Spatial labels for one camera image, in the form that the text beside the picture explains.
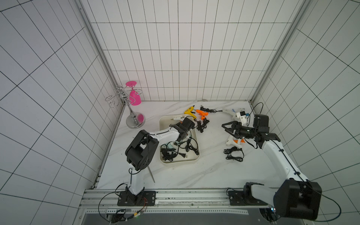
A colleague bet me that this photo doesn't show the white Greeler glue gun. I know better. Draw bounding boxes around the white Greeler glue gun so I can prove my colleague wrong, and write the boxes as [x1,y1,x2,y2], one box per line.
[199,106,248,124]

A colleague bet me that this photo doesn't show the cream storage tray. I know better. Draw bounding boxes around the cream storage tray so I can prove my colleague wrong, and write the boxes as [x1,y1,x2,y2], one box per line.
[158,114,200,164]

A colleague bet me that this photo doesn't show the white glue gun orange trigger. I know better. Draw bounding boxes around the white glue gun orange trigger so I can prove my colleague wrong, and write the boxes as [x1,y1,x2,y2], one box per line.
[171,116,186,122]

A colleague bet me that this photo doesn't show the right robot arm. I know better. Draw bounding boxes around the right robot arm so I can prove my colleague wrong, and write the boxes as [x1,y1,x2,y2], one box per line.
[222,114,322,220]

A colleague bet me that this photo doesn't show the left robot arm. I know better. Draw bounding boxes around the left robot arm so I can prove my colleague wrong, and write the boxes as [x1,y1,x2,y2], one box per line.
[125,117,195,198]

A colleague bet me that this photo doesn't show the yellow glue gun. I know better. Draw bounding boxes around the yellow glue gun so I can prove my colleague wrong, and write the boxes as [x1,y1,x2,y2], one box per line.
[184,106,197,120]

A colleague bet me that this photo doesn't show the chrome cup rack stand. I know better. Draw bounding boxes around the chrome cup rack stand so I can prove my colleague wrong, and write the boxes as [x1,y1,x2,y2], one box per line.
[105,85,145,129]

